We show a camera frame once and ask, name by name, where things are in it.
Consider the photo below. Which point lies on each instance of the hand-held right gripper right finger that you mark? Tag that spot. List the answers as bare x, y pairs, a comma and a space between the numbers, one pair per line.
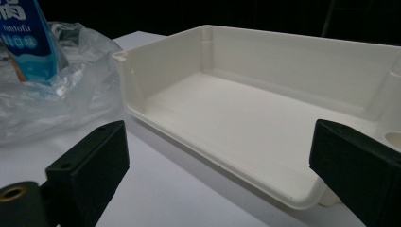
359, 164

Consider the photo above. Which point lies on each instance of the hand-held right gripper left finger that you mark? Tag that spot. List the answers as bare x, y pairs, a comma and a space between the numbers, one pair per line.
85, 170

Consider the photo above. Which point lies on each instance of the clear plastic bag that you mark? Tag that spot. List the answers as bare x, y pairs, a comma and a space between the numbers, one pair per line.
63, 94

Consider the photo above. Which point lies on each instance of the cream plastic storage bin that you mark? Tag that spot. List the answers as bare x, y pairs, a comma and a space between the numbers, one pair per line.
252, 126

